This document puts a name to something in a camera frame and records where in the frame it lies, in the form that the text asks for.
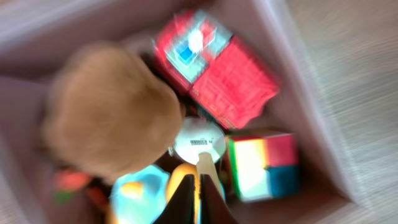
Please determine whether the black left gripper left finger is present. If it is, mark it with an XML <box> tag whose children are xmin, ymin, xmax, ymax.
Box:
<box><xmin>154</xmin><ymin>174</ymin><xmax>195</xmax><ymax>224</ymax></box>

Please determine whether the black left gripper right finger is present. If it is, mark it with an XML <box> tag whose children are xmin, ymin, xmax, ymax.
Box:
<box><xmin>200</xmin><ymin>174</ymin><xmax>238</xmax><ymax>224</ymax></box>

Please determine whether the blue orange penguin toy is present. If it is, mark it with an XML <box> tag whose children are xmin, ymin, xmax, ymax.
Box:
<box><xmin>86</xmin><ymin>163</ymin><xmax>226</xmax><ymax>224</ymax></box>

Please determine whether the colourful puzzle cube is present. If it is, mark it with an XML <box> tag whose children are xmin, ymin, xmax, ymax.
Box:
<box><xmin>226</xmin><ymin>131</ymin><xmax>300</xmax><ymax>203</ymax></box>

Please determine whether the white wooden rattle drum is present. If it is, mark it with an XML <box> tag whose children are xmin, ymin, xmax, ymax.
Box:
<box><xmin>168</xmin><ymin>116</ymin><xmax>226</xmax><ymax>199</ymax></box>

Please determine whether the brown plush toy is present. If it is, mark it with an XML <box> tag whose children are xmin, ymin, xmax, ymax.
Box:
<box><xmin>42</xmin><ymin>42</ymin><xmax>185</xmax><ymax>183</ymax></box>

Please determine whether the red toy fire truck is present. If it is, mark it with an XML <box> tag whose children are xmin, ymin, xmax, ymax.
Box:
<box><xmin>154</xmin><ymin>10</ymin><xmax>279</xmax><ymax>129</ymax></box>

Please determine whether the white box pink interior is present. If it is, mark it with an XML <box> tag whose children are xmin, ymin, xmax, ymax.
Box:
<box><xmin>1</xmin><ymin>1</ymin><xmax>373</xmax><ymax>223</ymax></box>

